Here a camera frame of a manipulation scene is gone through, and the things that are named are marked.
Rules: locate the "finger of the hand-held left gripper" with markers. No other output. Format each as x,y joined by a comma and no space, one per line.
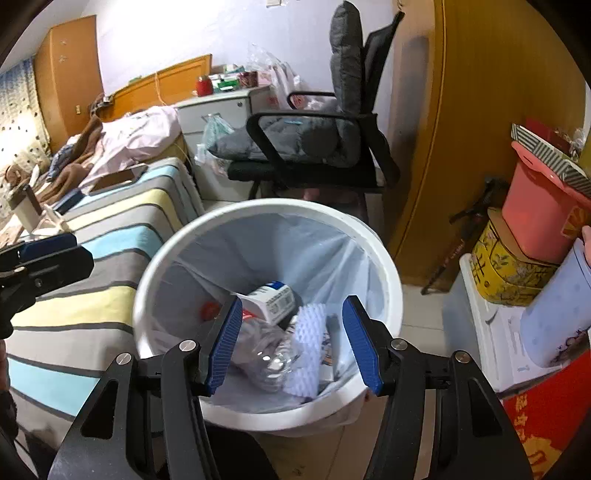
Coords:
46,244
60,272

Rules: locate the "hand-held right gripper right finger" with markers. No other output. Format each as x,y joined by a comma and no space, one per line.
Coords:
364,346

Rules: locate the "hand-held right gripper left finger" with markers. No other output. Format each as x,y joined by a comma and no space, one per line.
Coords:
226,346

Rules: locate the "clear plastic bottle red label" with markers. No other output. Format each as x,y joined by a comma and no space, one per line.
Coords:
263,355

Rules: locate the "white foam net sleeve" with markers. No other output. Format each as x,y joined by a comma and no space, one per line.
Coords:
307,341

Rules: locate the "white yoghurt cup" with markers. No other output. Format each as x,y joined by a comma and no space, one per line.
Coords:
272,300

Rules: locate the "white trash bin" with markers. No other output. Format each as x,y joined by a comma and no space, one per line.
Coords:
277,420

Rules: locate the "pale blue bin liner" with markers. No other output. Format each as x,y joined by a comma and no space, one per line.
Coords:
277,249

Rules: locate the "person's left forearm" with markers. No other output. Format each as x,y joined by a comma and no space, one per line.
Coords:
5,406

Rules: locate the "striped tablecloth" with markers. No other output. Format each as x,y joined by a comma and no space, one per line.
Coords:
92,286

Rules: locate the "cream mug brown lid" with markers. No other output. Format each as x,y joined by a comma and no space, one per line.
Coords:
25,212

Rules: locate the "dark blue glasses case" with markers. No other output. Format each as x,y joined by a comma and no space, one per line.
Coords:
69,201

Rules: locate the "brown plush toy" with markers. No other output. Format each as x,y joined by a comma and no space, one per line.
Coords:
11,175

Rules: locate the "blue plaid cloth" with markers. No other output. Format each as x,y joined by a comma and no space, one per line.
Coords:
60,159

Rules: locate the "black smartphone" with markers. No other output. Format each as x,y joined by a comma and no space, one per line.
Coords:
120,177

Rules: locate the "brown patterned blanket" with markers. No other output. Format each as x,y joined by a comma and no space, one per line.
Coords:
87,138

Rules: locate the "white low cabinet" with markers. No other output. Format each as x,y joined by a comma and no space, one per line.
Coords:
485,332

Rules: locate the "heart print curtain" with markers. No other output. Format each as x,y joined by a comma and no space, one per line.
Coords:
18,115

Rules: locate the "pink duvet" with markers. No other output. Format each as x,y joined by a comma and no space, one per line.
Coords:
138,134

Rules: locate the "yellow floral box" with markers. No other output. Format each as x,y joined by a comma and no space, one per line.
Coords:
503,277

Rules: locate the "black tripod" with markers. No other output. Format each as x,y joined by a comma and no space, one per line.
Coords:
466,221

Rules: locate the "narrow wooden wardrobe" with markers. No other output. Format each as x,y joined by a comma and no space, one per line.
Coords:
69,69

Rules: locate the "lavender dotted container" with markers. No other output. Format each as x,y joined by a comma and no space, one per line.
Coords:
554,314

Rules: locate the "red printed mat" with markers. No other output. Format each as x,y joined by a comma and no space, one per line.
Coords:
549,429

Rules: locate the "clear plastic bag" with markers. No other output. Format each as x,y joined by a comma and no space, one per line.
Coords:
263,57
217,134

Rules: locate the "wooden bed headboard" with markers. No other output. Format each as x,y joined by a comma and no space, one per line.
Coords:
171,83

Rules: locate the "pink plastic bucket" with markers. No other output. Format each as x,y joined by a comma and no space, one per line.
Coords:
540,217

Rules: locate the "white nightstand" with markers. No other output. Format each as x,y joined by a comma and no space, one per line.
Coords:
221,108

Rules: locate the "red jar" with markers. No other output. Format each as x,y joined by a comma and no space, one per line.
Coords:
204,86

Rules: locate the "green box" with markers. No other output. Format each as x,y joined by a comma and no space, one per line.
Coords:
226,83

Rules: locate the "large wooden wardrobe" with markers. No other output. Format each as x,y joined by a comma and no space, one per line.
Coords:
485,115

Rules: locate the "white plastic bags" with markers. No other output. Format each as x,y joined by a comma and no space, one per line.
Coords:
281,87

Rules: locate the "striped gift box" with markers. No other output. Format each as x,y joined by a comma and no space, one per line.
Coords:
545,152

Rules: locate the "grey cushioned office chair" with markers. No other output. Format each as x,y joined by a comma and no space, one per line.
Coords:
346,69

